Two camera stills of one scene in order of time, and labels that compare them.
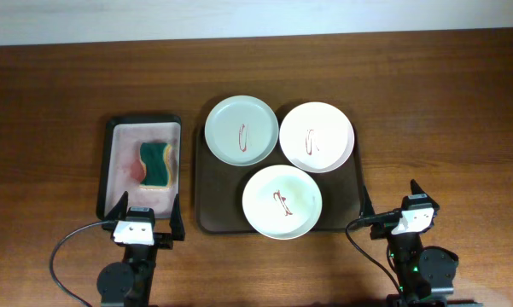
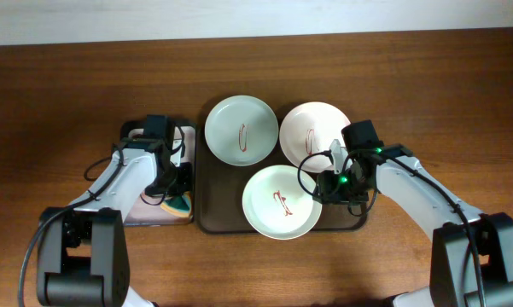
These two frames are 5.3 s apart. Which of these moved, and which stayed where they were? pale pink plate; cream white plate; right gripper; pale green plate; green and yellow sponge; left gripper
Moved: right gripper; left gripper; green and yellow sponge
Stayed: pale pink plate; cream white plate; pale green plate
